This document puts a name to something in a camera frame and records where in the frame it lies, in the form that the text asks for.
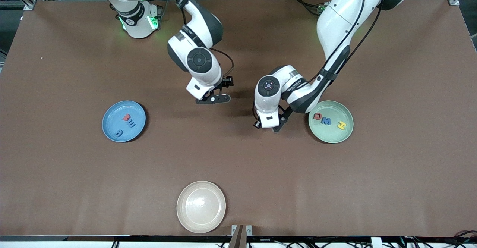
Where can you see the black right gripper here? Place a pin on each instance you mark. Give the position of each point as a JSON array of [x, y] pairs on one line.
[[227, 82]]

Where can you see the red foam letter Q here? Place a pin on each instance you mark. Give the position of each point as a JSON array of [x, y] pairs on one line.
[[317, 116]]

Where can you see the blue foam letter W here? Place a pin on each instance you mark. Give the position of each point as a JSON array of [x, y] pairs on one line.
[[326, 121]]

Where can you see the yellow foam letter H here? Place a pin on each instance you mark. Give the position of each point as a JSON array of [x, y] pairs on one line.
[[341, 125]]

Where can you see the blue foam letter m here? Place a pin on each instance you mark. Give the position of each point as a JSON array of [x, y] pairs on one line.
[[131, 124]]

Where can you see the red foam letter w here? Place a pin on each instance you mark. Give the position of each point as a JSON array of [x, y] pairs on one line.
[[127, 117]]

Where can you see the blue foam letter a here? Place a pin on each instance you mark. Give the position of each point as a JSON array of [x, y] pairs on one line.
[[119, 132]]

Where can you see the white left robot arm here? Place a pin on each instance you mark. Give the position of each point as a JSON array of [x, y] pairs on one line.
[[335, 20]]

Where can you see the green round plate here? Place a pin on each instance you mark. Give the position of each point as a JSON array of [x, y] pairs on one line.
[[331, 134]]

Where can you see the blue round plate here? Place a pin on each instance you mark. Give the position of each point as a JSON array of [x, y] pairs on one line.
[[111, 121]]

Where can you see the beige round plate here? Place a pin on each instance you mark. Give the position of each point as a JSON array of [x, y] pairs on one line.
[[201, 207]]

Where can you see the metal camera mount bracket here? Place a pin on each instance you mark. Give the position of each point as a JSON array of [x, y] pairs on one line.
[[241, 236]]

